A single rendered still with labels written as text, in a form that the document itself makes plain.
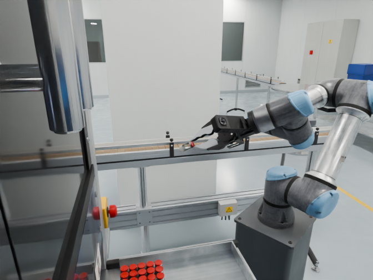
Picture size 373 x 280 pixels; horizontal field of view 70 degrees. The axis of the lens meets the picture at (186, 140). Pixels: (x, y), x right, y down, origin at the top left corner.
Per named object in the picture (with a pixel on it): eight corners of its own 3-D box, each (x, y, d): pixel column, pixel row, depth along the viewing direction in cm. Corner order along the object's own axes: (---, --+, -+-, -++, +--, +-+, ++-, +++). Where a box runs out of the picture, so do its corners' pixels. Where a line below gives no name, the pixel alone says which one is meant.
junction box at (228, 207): (220, 216, 170) (220, 204, 167) (217, 212, 175) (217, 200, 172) (237, 214, 173) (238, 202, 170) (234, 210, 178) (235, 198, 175)
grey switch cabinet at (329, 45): (326, 112, 638) (342, 18, 571) (296, 103, 749) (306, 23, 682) (341, 111, 648) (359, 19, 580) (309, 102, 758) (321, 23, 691)
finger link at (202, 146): (201, 159, 88) (226, 148, 85) (192, 156, 83) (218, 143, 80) (198, 150, 89) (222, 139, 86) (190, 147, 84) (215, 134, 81)
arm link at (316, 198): (292, 206, 108) (349, 87, 110) (329, 225, 97) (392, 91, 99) (279, 200, 100) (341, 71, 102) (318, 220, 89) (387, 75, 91)
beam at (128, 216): (103, 231, 160) (101, 215, 157) (104, 224, 168) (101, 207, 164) (331, 199, 195) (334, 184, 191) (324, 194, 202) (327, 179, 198)
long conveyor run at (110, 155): (33, 178, 137) (27, 149, 132) (41, 166, 151) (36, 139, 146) (347, 148, 178) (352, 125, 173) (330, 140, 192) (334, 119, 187)
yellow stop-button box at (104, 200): (82, 232, 79) (79, 211, 77) (85, 218, 86) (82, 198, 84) (109, 228, 81) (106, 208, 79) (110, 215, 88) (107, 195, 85)
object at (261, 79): (286, 88, 438) (287, 78, 432) (277, 88, 434) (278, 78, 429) (215, 70, 769) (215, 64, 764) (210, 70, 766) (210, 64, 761)
